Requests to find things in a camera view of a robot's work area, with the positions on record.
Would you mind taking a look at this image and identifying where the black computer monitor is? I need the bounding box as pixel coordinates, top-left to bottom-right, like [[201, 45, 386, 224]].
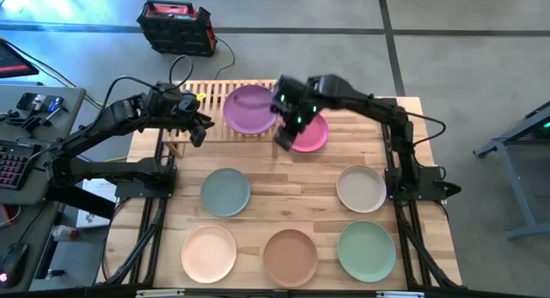
[[0, 36, 40, 80]]

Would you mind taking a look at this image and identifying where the black aluminium rig frame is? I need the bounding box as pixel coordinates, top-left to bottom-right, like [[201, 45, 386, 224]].
[[0, 121, 550, 298]]

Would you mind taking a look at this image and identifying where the slatted wooden shelf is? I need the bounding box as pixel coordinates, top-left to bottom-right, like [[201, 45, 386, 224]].
[[162, 78, 283, 160]]

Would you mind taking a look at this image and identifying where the white booklet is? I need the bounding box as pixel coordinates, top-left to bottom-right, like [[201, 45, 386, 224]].
[[76, 177, 119, 229]]

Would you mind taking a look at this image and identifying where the black keyboard red backlight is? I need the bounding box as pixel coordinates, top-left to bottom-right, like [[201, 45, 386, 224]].
[[0, 139, 42, 191]]

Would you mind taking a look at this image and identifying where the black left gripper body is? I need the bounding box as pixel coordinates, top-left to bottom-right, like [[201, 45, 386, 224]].
[[173, 91, 204, 127]]

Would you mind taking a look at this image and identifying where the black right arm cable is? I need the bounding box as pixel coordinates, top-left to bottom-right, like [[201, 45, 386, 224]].
[[402, 110, 448, 148]]

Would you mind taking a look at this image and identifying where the black computer mouse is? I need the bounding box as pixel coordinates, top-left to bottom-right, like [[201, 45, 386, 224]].
[[0, 241, 29, 289]]

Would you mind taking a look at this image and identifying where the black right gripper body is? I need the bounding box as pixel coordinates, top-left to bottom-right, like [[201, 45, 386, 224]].
[[273, 110, 315, 152]]

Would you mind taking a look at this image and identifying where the terracotta brown plate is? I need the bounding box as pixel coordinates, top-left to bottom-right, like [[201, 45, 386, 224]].
[[262, 228, 320, 289]]

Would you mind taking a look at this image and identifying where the magenta plate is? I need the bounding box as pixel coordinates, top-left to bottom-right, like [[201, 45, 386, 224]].
[[290, 112, 330, 154]]

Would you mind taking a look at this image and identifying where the beige plate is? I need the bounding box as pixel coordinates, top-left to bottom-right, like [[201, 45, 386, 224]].
[[335, 164, 388, 214]]

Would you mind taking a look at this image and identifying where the green plate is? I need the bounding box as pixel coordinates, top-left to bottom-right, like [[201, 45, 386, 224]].
[[336, 219, 397, 283]]

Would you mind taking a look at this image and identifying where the black smartphone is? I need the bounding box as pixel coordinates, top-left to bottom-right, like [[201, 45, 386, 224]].
[[15, 92, 44, 113]]

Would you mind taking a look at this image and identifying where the red and black power station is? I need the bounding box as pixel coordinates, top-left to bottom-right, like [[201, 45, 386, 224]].
[[136, 0, 218, 58]]

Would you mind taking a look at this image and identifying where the blue-grey plate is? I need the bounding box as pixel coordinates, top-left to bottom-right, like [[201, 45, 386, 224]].
[[199, 167, 252, 218]]

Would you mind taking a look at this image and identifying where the grey side desk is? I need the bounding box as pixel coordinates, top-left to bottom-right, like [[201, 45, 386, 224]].
[[0, 81, 87, 293]]

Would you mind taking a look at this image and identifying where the purple plate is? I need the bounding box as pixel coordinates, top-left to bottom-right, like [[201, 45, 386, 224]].
[[222, 83, 279, 136]]

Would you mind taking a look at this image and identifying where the clear plastic bottle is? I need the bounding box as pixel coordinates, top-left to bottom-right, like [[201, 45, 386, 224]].
[[51, 224, 79, 242]]

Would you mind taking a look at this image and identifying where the grey metal table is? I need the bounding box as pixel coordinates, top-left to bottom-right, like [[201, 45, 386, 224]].
[[472, 100, 550, 241]]

